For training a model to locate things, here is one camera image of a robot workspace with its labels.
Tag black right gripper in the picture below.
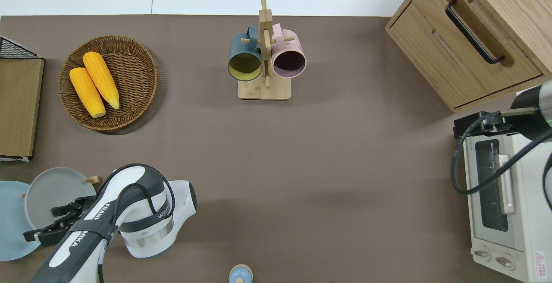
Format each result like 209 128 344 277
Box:
453 111 518 139

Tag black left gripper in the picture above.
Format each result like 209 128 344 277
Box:
24 196 110 247

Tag gray round plate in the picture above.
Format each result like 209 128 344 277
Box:
25 167 97 230

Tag wooden plate rack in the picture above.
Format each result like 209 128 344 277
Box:
19 176 101 198

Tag light blue round plate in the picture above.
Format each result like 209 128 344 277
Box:
0 181 42 261

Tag wooden drawer cabinet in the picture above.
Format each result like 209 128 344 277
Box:
385 0 552 113

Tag white toaster oven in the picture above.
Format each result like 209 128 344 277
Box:
462 87 552 283

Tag short yellow corn cob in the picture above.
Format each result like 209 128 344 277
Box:
69 67 107 119

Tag long yellow corn cob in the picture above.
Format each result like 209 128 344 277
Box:
82 51 120 110

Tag brown wicker basket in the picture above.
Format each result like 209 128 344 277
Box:
58 35 158 132

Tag brown table mat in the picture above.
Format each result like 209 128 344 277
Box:
0 14 552 283

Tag blue and wood bottle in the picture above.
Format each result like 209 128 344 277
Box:
229 264 253 283

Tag pink mug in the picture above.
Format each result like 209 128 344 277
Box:
271 23 307 79

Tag wooden mug tree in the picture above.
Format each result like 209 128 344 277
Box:
237 0 296 101

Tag dark teal mug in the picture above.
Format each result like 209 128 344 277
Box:
227 25 263 82

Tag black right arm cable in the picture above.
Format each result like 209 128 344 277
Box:
451 111 552 195

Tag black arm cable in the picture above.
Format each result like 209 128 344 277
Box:
106 164 176 227
451 111 552 195

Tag white oven door handle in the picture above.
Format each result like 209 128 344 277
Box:
498 154 516 214

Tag black cabinet handle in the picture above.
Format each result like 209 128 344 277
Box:
445 0 505 65

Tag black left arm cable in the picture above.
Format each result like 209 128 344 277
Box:
106 164 176 227

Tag wood and wire shelf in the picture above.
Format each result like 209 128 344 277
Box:
0 35 45 162

